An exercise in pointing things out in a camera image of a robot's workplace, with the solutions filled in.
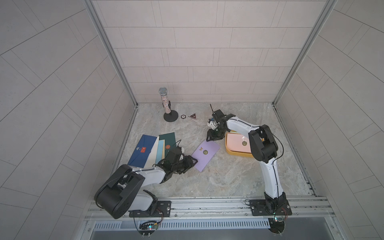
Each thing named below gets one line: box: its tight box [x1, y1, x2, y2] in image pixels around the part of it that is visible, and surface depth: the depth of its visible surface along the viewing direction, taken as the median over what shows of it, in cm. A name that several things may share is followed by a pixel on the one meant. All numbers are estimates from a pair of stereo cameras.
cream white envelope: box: [143, 136, 160, 168], surface depth 91 cm
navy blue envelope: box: [127, 134, 158, 169], surface depth 91 cm
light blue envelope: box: [155, 139, 164, 165], surface depth 93 cm
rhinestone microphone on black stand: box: [158, 87, 179, 122], surface depth 93 cm
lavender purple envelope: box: [192, 140, 221, 173], surface depth 91 cm
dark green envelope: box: [159, 132, 177, 158], surface depth 99 cm
